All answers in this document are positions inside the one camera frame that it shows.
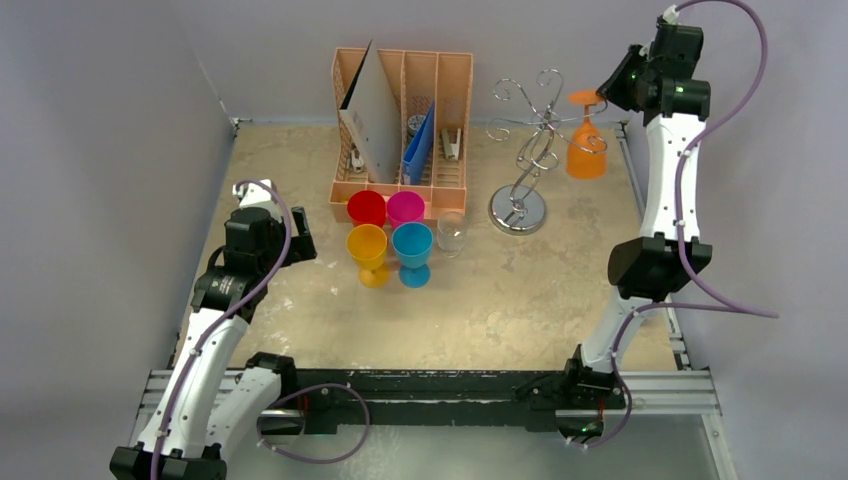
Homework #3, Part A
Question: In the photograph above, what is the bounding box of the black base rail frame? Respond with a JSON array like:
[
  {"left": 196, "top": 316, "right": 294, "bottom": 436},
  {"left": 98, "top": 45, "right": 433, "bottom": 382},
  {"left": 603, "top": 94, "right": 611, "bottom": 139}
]
[{"left": 142, "top": 352, "right": 720, "bottom": 439}]

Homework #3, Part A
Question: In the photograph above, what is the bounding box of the tape roll in organizer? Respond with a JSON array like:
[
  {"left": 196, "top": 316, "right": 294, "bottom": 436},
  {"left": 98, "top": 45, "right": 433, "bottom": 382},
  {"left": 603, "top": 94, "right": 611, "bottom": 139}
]
[{"left": 406, "top": 114, "right": 427, "bottom": 138}]

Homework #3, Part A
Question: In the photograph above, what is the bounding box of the blue folder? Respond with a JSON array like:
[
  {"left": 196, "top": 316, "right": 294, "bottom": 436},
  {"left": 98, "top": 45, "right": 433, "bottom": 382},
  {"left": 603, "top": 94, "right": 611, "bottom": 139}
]
[{"left": 401, "top": 104, "right": 435, "bottom": 185}]

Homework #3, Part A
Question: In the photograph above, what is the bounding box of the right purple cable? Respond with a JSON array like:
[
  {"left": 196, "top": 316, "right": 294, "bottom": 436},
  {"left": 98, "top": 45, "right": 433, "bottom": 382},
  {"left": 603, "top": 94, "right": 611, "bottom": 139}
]
[{"left": 566, "top": 0, "right": 780, "bottom": 452}]

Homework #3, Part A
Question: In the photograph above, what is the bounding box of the yellow wine glass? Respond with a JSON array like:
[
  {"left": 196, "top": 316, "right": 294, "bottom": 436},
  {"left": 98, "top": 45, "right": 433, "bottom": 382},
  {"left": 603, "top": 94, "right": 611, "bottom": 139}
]
[{"left": 346, "top": 224, "right": 390, "bottom": 288}]

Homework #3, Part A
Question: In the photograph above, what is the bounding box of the grey stapler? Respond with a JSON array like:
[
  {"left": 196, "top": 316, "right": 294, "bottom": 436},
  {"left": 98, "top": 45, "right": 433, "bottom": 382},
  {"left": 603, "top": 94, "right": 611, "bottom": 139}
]
[{"left": 440, "top": 128, "right": 462, "bottom": 162}]

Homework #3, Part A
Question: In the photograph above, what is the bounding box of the chrome wine glass rack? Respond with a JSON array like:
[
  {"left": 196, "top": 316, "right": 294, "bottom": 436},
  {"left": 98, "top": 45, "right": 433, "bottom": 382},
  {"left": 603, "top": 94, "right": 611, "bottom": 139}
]
[{"left": 485, "top": 69, "right": 609, "bottom": 236}]

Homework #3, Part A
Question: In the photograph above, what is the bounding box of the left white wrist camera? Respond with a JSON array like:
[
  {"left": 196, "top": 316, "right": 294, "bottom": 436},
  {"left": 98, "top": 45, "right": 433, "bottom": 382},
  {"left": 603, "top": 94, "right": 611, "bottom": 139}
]
[{"left": 232, "top": 179, "right": 279, "bottom": 214}]

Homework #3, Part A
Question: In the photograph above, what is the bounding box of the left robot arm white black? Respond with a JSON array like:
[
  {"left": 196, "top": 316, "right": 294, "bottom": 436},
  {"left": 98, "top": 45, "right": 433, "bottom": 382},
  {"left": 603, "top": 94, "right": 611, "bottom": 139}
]
[{"left": 109, "top": 206, "right": 317, "bottom": 479}]

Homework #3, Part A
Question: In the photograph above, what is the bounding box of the clear glass wine glass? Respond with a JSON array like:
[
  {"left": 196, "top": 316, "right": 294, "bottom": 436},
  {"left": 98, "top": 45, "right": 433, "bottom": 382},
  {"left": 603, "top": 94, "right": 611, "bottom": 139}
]
[{"left": 436, "top": 211, "right": 467, "bottom": 258}]

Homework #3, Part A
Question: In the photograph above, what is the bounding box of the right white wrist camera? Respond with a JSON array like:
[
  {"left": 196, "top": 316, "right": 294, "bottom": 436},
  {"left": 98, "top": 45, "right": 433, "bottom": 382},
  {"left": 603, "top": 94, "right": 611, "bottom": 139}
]
[{"left": 661, "top": 4, "right": 680, "bottom": 24}]

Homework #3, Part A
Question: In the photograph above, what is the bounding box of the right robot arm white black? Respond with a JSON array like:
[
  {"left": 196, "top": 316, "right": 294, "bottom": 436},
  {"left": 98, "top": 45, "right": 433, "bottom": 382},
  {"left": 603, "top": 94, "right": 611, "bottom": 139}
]
[{"left": 561, "top": 17, "right": 712, "bottom": 408}]

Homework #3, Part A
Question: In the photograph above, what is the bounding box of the peach plastic desk organizer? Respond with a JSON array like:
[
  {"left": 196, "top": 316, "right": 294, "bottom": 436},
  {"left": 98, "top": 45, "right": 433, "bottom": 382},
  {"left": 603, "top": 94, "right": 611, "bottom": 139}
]
[{"left": 329, "top": 44, "right": 474, "bottom": 226}]

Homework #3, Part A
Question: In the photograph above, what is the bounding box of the red wine glass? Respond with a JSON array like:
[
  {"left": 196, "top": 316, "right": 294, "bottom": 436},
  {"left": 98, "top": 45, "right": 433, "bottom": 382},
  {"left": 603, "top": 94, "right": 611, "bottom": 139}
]
[{"left": 346, "top": 190, "right": 387, "bottom": 228}]

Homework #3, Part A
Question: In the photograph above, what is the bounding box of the pink wine glass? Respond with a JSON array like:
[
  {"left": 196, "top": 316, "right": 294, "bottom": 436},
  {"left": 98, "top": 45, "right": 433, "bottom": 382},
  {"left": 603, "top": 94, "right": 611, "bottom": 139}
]
[{"left": 386, "top": 191, "right": 426, "bottom": 229}]

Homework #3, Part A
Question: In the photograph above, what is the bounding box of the orange wine glass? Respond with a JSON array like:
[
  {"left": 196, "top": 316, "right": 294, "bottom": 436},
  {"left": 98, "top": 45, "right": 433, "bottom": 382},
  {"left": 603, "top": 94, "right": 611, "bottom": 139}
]
[{"left": 566, "top": 90, "right": 607, "bottom": 180}]

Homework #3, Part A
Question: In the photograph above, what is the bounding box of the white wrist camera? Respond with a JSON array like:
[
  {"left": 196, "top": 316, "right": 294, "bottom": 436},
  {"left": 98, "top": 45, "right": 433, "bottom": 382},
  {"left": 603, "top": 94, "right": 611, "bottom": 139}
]
[
  {"left": 232, "top": 179, "right": 279, "bottom": 214},
  {"left": 661, "top": 4, "right": 680, "bottom": 24}
]

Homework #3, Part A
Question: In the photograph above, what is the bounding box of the purple cable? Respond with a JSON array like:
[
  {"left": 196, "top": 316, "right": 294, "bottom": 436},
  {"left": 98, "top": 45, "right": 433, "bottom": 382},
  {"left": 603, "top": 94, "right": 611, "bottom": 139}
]
[
  {"left": 148, "top": 178, "right": 371, "bottom": 480},
  {"left": 566, "top": 0, "right": 780, "bottom": 452}
]

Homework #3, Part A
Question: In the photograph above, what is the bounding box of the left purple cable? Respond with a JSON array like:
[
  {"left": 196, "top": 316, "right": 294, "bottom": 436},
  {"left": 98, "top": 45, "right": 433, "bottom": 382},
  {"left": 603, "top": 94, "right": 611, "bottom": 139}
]
[{"left": 148, "top": 178, "right": 371, "bottom": 480}]

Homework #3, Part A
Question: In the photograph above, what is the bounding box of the blue wine glass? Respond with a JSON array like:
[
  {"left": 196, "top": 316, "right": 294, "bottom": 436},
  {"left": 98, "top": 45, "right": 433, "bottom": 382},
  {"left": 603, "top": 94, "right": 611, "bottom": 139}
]
[{"left": 391, "top": 222, "right": 434, "bottom": 288}]

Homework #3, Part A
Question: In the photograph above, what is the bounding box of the grey white folder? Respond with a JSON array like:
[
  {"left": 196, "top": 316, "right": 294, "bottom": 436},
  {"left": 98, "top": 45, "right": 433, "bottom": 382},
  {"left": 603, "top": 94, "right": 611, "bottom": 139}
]
[{"left": 338, "top": 41, "right": 402, "bottom": 184}]

